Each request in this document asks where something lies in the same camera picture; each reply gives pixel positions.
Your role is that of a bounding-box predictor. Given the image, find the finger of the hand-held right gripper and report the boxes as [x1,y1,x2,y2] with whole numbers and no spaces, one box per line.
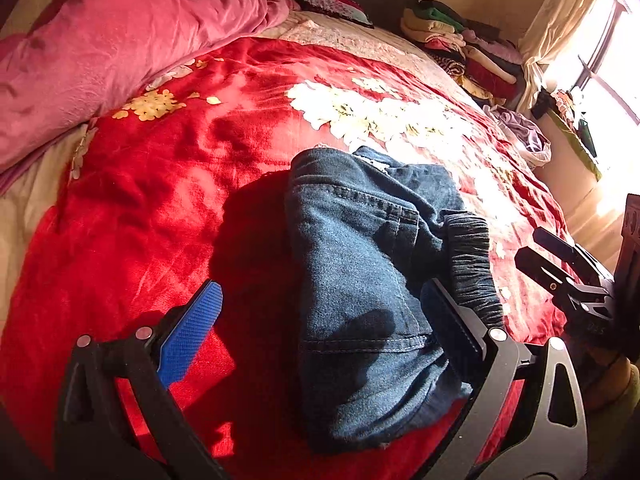
[514,246,596,318]
[532,226,608,281]

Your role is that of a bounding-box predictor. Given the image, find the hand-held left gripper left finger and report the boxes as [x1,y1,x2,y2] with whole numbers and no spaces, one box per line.
[52,280,231,480]

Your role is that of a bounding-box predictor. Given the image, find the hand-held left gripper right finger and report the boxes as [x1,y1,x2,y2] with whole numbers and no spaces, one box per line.
[415,277,588,480]

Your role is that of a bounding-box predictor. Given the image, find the blue denim pants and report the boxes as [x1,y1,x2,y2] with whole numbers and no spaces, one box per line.
[285,146,506,453]

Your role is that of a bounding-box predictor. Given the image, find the green cloth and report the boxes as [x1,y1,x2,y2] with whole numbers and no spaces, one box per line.
[547,90,603,182]

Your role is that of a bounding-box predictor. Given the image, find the lavender cloth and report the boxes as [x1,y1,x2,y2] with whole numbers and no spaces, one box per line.
[482,105,552,168]

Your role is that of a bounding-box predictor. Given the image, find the red floral blanket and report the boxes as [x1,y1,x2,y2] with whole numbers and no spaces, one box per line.
[0,37,581,480]

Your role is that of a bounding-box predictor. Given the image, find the small black object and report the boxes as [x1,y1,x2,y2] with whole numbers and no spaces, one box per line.
[531,87,554,121]

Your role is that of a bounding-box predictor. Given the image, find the window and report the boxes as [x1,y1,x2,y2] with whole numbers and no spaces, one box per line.
[570,0,640,128]

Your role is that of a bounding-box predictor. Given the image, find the pile of folded clothes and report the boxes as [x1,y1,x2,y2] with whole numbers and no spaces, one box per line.
[400,0,526,107]

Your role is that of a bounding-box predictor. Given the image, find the cream curtain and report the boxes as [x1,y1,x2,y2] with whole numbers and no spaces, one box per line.
[517,0,617,111]

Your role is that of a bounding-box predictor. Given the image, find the pink duvet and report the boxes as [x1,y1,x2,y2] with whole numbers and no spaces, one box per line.
[0,0,301,196]

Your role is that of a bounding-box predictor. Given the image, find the patterned pillow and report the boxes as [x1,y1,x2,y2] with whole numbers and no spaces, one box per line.
[282,0,374,28]

